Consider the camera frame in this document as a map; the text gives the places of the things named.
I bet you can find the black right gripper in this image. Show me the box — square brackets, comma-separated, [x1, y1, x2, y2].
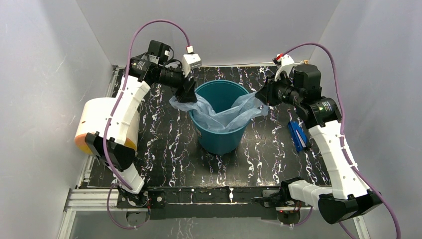
[254, 72, 302, 107]

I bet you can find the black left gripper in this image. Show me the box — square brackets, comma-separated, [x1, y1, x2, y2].
[155, 63, 198, 103]

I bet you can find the light blue plastic bag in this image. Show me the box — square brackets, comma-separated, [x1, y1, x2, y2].
[169, 93, 269, 133]

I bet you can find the teal plastic trash bin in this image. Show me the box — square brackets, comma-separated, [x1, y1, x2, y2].
[189, 80, 250, 155]

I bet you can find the blue stapler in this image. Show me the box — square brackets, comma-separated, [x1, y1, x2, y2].
[287, 121, 311, 152]

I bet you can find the cream orange round container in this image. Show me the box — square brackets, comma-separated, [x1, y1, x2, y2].
[74, 97, 140, 155]

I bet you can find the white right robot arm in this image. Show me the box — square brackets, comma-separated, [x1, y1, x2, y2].
[255, 64, 381, 224]

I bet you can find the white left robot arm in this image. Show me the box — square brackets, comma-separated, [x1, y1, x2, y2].
[84, 40, 202, 207]

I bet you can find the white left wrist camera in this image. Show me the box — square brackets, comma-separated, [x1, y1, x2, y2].
[181, 45, 202, 77]

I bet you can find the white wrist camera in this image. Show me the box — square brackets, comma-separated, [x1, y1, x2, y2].
[181, 45, 202, 77]
[273, 53, 295, 81]

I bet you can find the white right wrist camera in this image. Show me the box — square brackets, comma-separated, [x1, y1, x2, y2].
[273, 53, 295, 81]

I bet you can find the black front mounting rail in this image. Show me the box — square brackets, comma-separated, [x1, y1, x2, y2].
[116, 186, 310, 222]

